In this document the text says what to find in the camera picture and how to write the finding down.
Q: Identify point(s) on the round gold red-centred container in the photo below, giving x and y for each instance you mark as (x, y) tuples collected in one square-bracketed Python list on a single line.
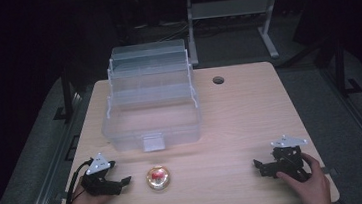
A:
[(158, 177)]

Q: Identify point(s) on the black metal frame post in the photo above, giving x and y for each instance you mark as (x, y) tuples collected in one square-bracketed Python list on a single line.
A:
[(66, 93), (341, 66)]

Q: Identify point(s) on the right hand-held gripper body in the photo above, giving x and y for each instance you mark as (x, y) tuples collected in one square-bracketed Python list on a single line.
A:
[(286, 158)]

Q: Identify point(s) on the clear plastic tiered storage box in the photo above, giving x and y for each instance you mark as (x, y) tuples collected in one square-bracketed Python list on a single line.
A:
[(150, 98)]

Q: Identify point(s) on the grey metal stand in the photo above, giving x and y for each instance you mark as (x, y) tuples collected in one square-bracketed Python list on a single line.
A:
[(231, 20)]

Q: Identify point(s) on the person's right hand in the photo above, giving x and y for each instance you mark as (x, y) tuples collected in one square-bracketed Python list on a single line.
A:
[(310, 183)]

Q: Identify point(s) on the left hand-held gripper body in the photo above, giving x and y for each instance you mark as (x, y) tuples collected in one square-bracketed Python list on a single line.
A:
[(97, 177)]

